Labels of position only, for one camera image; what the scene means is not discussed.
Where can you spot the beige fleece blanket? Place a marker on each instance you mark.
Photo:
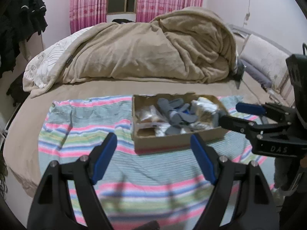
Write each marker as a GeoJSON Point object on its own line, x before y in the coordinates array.
{"type": "Point", "coordinates": [144, 52]}

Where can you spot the grey knitted cloth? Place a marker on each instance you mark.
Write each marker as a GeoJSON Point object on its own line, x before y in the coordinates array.
{"type": "Point", "coordinates": [172, 117]}

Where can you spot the clear plastic bag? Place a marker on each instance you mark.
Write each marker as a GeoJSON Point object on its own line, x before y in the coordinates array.
{"type": "Point", "coordinates": [146, 113]}

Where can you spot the blue plastic packet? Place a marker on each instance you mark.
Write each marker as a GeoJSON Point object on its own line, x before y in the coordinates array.
{"type": "Point", "coordinates": [186, 111]}

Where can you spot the cardboard box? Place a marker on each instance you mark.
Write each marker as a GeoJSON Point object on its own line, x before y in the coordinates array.
{"type": "Point", "coordinates": [168, 145]}

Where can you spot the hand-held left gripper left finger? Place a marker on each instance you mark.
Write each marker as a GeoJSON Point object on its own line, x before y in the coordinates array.
{"type": "Point", "coordinates": [103, 158]}

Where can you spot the white plastic bag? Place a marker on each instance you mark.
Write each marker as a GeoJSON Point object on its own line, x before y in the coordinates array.
{"type": "Point", "coordinates": [162, 129]}

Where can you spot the white and yellow packet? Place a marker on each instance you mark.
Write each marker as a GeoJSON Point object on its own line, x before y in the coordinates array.
{"type": "Point", "coordinates": [209, 104]}

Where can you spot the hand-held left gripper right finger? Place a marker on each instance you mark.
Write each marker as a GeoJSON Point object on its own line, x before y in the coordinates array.
{"type": "Point", "coordinates": [203, 159]}

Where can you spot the grey pillow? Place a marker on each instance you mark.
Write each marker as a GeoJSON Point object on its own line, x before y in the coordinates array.
{"type": "Point", "coordinates": [254, 73]}

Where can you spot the white floral pillow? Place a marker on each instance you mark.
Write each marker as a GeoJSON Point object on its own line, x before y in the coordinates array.
{"type": "Point", "coordinates": [266, 57]}

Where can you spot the dark cloth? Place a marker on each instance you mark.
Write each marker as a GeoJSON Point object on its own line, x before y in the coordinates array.
{"type": "Point", "coordinates": [18, 91]}

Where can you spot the black clothes on rack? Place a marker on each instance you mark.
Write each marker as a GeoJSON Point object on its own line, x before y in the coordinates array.
{"type": "Point", "coordinates": [19, 24]}

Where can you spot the white floral duvet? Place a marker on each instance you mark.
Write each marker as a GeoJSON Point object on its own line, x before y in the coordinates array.
{"type": "Point", "coordinates": [48, 62]}

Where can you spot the bag of cotton swabs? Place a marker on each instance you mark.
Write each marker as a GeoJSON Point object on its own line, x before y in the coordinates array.
{"type": "Point", "coordinates": [206, 119]}

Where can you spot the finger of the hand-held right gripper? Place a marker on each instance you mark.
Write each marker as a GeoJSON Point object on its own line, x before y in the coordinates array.
{"type": "Point", "coordinates": [235, 124]}
{"type": "Point", "coordinates": [249, 108]}

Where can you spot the upright tablet on stand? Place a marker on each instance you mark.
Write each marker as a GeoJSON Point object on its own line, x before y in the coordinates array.
{"type": "Point", "coordinates": [240, 74]}

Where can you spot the striped cloth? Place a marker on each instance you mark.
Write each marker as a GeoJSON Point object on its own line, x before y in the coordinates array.
{"type": "Point", "coordinates": [96, 129]}

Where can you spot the bed with tan sheet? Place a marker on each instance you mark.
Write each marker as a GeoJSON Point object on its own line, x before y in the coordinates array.
{"type": "Point", "coordinates": [28, 129]}

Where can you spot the metal bed headboard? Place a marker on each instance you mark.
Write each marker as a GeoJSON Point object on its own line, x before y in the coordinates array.
{"type": "Point", "coordinates": [285, 83]}

